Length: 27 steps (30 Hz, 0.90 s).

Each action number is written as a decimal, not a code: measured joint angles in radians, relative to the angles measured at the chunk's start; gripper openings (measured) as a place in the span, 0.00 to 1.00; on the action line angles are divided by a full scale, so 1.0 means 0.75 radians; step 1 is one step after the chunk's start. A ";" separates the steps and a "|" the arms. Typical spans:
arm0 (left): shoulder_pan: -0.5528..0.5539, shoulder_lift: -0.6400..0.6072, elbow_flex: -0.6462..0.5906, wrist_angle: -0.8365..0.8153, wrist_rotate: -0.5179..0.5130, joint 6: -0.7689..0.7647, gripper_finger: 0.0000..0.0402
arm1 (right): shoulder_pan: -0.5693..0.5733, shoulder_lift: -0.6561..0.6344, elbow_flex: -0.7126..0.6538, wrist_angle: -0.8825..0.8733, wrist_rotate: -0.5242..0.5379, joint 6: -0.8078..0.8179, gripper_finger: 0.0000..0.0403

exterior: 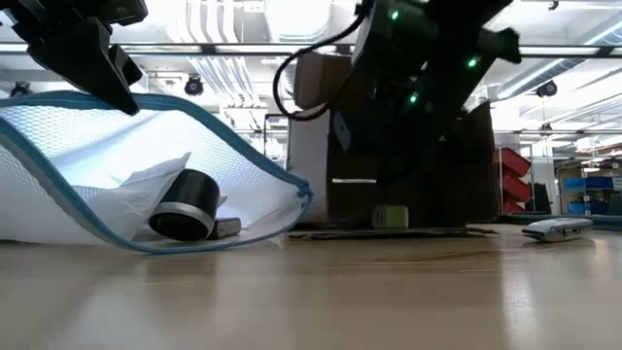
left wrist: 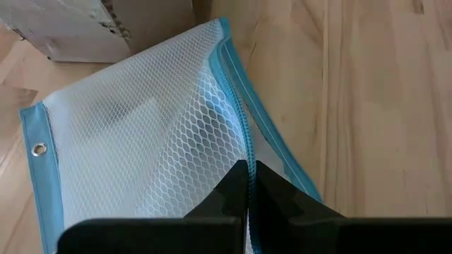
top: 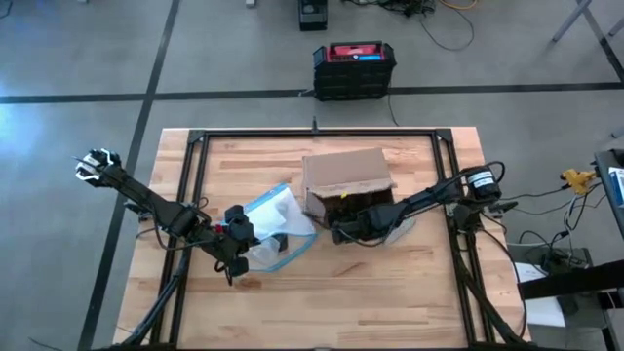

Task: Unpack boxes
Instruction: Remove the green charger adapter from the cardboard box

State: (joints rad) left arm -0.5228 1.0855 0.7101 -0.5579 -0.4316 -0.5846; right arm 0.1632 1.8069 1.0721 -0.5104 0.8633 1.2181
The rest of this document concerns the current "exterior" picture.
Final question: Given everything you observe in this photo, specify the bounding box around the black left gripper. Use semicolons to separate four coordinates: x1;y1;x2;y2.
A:
0;0;150;118

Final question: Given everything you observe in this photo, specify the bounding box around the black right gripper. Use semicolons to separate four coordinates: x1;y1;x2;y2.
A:
332;67;454;158

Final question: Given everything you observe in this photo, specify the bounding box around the white mesh pouch blue trim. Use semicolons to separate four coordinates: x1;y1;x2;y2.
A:
0;89;314;256

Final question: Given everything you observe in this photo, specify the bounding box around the brown cardboard box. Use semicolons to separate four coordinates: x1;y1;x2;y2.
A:
286;51;500;243

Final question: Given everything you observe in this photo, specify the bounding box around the black cylinder silver band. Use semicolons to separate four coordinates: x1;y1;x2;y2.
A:
148;167;223;243

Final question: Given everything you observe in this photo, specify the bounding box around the silver utility knife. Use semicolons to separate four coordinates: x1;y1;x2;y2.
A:
521;217;595;243

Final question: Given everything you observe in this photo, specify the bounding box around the small green white box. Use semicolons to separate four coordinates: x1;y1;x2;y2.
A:
371;204;410;230

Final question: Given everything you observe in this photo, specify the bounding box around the overhead light bar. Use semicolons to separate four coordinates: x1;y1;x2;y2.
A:
0;42;622;57

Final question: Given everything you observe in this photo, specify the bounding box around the white crumpled paper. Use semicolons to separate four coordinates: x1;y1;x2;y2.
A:
86;151;229;243

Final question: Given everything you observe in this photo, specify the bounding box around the red storage bin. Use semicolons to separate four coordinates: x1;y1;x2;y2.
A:
498;147;533;178
500;197;527;217
498;170;533;204

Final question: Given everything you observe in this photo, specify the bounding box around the small grey device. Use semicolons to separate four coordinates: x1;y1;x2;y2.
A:
208;216;243;241

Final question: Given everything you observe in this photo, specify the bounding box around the blue storage bin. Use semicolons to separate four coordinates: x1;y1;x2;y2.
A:
562;175;622;192
566;201;622;217

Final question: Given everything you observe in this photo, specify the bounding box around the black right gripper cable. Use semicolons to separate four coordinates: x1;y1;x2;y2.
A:
272;9;370;123

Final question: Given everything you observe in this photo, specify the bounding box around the silver ventilation duct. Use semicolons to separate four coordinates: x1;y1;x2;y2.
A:
495;14;622;101

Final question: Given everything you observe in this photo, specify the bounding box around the black aluminium table frame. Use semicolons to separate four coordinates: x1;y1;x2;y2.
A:
495;213;622;232

